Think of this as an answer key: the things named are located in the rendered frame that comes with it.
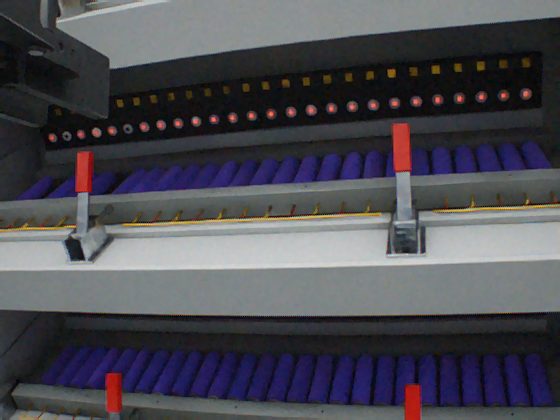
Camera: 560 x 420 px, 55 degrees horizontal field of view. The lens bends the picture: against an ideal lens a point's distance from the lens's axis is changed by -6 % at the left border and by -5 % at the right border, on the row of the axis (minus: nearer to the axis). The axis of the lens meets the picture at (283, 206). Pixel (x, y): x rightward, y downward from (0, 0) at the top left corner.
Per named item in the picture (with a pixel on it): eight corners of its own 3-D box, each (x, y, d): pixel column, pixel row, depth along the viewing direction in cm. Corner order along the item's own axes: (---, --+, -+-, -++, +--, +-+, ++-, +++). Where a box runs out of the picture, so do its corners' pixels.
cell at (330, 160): (342, 170, 54) (335, 200, 48) (324, 171, 55) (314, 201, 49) (340, 152, 53) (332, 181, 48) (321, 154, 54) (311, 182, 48)
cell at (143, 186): (168, 181, 59) (143, 210, 53) (153, 183, 59) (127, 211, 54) (164, 165, 58) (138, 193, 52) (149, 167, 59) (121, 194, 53)
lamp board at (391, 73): (542, 109, 50) (543, 52, 48) (45, 151, 64) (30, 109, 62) (540, 106, 51) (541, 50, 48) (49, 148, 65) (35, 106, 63)
